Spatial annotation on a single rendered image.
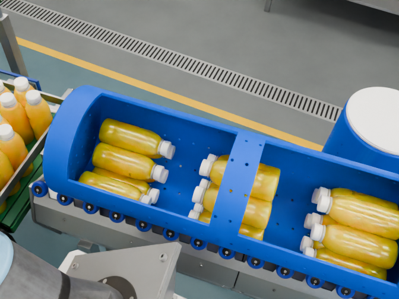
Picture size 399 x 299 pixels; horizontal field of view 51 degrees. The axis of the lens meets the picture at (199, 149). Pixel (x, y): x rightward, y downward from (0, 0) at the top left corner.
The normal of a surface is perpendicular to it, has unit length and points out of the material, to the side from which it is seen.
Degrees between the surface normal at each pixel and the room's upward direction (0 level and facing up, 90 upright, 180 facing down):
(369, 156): 90
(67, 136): 33
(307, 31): 0
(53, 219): 71
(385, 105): 0
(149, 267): 44
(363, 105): 0
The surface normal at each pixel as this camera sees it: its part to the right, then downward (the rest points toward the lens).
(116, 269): -0.62, -0.62
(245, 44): 0.07, -0.61
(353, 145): -0.84, 0.39
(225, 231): -0.27, 0.56
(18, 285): 0.76, -0.32
